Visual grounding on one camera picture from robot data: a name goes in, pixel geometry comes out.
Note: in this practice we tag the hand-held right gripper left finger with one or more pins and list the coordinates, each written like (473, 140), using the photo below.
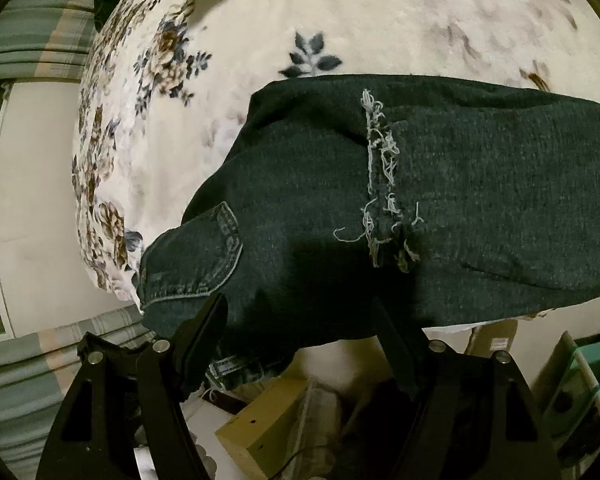
(199, 342)

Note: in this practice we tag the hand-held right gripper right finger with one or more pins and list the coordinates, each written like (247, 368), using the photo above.
(400, 355)

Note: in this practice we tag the dark blue jeans pants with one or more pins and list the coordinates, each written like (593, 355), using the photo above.
(305, 160)

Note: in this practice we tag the small open cardboard box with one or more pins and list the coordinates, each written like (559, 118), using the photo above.
(490, 337)

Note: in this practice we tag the beige wooden box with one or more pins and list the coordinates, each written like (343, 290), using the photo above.
(260, 420)

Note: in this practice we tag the teal rack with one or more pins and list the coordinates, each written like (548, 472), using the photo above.
(595, 365)

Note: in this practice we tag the bed with floral sheet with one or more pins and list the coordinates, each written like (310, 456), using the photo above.
(380, 15)

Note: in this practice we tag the striped grey-green curtain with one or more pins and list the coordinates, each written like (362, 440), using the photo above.
(24, 30)

